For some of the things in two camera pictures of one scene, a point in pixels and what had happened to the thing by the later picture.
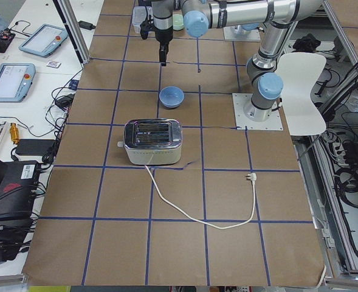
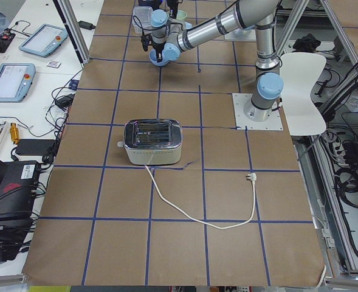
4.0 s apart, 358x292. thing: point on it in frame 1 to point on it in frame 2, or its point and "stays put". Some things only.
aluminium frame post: [73, 25] stays put
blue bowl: [171, 97] to [152, 57]
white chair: [298, 71] stays put
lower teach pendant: [11, 83] stays put
